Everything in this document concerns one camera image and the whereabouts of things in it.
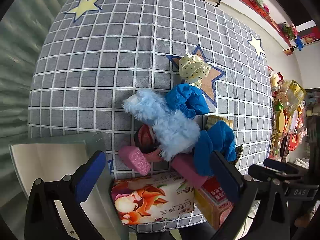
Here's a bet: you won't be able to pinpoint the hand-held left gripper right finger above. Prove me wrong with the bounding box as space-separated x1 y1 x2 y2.
209 151 292 240

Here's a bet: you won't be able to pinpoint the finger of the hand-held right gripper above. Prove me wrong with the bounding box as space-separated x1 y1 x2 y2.
264 158 304 173
248 164 304 180

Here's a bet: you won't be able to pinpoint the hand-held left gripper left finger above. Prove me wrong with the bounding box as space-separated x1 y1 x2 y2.
24 151 107 240

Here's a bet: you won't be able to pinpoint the leopard print scrunchie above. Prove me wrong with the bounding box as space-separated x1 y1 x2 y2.
231 144 243 166

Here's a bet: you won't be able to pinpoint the long pink foam block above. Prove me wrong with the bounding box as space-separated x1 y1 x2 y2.
172 153 209 188

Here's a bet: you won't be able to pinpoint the blue shoe cover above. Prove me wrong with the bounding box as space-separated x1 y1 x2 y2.
193 120 237 177
166 84 210 119

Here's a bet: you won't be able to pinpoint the white cardboard box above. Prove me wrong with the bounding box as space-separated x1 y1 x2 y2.
9 132 130 240

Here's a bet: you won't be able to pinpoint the short pink foam block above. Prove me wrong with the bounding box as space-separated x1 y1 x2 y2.
118 145 151 176

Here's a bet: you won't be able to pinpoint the pink knit sock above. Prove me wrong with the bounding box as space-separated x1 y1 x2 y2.
134 124 173 163

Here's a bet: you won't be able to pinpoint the light blue fluffy toy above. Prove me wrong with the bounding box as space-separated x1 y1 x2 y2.
122 88 201 162

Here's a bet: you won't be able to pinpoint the cream polka dot scrunchie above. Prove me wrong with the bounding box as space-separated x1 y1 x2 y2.
178 53 212 88

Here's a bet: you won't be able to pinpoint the person's right hand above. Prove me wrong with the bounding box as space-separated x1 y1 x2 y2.
295 204 319 228

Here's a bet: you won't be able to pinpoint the red and yellow carton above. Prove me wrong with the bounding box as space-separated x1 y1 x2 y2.
194 176 235 230

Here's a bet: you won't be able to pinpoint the pile of colourful toys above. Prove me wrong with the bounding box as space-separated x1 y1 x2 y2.
267 66 310 160

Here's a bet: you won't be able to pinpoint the floral tissue pack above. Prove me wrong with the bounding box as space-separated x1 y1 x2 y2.
111 171 195 226

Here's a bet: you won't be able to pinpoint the person's dark trousers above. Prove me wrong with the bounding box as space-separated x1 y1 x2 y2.
170 226 217 240

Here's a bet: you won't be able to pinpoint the grey checked star tablecloth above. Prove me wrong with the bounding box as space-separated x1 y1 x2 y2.
27 0 273 233

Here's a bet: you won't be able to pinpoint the artificial flower bunch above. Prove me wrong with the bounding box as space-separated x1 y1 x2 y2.
281 22 299 40

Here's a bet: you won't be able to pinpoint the red wall shelf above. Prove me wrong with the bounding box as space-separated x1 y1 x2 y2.
215 0 304 55

